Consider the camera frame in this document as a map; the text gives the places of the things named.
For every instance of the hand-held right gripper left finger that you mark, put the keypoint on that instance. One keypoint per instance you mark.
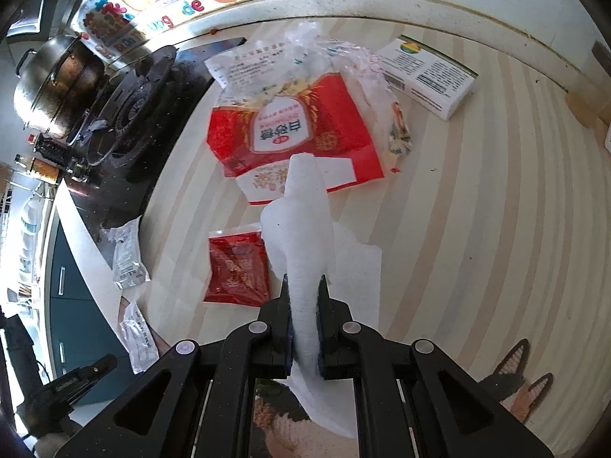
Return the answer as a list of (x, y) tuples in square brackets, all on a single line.
[(288, 329)]

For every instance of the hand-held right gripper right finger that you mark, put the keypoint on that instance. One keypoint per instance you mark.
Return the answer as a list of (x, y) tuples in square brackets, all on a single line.
[(321, 329)]

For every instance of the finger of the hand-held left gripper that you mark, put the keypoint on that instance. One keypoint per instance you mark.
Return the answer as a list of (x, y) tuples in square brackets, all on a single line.
[(76, 381)]

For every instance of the white paper towel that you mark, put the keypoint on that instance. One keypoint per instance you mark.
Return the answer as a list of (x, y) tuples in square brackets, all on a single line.
[(305, 229)]

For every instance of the clear plastic packet lower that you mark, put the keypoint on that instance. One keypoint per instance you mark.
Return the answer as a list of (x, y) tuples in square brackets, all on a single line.
[(138, 338)]

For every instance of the clear plastic packet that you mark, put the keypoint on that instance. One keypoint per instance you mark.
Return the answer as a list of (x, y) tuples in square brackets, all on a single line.
[(138, 338), (126, 262)]

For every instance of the red sauce packet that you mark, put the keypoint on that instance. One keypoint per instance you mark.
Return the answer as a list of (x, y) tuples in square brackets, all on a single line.
[(234, 267)]

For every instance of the blue cabinet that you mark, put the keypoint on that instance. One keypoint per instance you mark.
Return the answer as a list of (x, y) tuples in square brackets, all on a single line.
[(71, 296)]

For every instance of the clear plastic packet upper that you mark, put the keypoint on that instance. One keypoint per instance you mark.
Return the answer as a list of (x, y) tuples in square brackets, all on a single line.
[(126, 262)]

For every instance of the red and white sugar bag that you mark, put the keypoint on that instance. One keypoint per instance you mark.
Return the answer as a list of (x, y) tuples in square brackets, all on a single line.
[(238, 133)]

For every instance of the colourful small wrapper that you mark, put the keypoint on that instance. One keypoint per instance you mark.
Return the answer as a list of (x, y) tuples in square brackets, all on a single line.
[(400, 134)]

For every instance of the dark sauce bottle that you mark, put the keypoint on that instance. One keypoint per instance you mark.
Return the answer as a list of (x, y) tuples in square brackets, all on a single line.
[(47, 148)]

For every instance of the black gas stove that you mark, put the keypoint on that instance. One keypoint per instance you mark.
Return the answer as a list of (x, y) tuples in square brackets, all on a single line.
[(157, 100)]

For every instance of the clear printed plastic bag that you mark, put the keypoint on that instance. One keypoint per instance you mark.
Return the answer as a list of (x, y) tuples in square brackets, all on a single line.
[(267, 62)]

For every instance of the white cardboard box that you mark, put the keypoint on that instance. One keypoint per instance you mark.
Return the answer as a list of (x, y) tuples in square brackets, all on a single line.
[(429, 76)]

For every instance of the stainless steel pot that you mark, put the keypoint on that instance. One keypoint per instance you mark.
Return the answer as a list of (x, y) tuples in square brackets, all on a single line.
[(43, 90)]

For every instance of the beige wall bracket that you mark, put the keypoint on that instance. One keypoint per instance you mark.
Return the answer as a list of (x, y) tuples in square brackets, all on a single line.
[(584, 100)]

